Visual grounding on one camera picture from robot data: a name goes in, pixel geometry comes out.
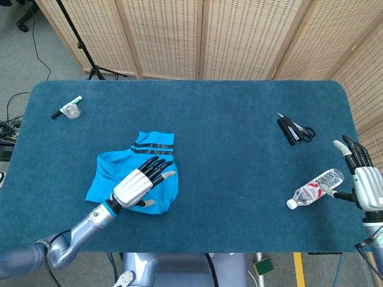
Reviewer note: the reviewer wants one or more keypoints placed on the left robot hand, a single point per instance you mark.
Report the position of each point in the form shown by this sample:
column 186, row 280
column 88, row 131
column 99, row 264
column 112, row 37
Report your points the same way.
column 133, row 188

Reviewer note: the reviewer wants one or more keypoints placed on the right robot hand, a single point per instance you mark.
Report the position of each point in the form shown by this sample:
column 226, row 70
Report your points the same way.
column 369, row 188

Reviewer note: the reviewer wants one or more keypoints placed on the blue printed t-shirt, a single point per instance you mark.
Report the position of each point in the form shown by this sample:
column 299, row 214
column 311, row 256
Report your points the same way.
column 104, row 179

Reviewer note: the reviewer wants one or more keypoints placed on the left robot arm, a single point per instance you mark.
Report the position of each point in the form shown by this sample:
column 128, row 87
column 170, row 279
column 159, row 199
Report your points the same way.
column 86, row 224

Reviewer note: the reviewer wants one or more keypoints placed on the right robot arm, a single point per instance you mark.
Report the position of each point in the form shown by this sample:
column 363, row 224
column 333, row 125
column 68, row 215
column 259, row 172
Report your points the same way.
column 375, row 236

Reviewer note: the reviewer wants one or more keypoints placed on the clear plastic water bottle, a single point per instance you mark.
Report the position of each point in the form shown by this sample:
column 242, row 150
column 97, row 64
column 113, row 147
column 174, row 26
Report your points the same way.
column 308, row 192

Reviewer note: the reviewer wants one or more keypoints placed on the black scissors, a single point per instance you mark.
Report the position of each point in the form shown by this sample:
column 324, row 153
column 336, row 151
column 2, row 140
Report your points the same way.
column 308, row 133

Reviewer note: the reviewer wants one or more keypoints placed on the white perforated plate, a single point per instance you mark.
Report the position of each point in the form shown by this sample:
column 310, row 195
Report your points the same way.
column 124, row 279

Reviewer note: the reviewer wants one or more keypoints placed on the dark blue table carpet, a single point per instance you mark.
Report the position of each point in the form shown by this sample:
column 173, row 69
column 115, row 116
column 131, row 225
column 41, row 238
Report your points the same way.
column 149, row 95

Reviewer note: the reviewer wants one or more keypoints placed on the blue-grey robot torso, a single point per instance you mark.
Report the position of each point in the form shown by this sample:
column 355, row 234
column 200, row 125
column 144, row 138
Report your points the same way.
column 179, row 272

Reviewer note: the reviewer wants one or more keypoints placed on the black stapler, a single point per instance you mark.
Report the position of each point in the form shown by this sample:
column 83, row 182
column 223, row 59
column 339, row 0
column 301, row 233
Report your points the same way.
column 287, row 131

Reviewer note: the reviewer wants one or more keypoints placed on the yellow floor tape strip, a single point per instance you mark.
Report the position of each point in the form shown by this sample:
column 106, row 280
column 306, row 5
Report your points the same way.
column 299, row 269

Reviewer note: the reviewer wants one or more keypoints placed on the black marker white cap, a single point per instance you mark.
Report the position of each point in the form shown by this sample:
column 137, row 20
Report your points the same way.
column 55, row 114

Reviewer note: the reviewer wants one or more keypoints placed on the white shoe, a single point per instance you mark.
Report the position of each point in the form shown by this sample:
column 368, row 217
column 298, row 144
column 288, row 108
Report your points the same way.
column 1, row 179

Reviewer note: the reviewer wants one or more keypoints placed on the green and yellow pad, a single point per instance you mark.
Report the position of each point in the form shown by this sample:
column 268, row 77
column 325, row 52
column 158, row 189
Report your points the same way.
column 263, row 266

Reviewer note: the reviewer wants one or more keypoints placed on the black floor box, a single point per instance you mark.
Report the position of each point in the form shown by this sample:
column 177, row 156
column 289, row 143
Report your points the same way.
column 4, row 154

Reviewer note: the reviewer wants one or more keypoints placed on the silver table leg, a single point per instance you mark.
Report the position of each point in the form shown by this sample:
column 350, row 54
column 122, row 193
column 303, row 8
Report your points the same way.
column 261, row 281

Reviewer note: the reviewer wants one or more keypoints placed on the black tripod stand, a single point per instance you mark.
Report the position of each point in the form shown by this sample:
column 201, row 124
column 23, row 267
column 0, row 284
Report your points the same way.
column 80, row 46

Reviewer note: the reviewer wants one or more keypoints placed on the wicker folding screen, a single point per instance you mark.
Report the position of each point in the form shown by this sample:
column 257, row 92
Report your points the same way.
column 164, row 36

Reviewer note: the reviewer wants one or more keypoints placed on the black office chair base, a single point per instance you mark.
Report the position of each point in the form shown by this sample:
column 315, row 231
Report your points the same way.
column 23, row 27

